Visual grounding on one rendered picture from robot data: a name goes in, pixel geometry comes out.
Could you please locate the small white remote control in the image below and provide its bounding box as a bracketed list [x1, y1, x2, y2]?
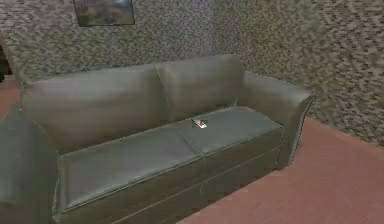
[191, 118, 209, 130]

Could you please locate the grey leather sofa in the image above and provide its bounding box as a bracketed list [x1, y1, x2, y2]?
[0, 54, 316, 224]

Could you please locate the dark framed wall picture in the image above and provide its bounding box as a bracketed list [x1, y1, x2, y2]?
[72, 0, 136, 28]

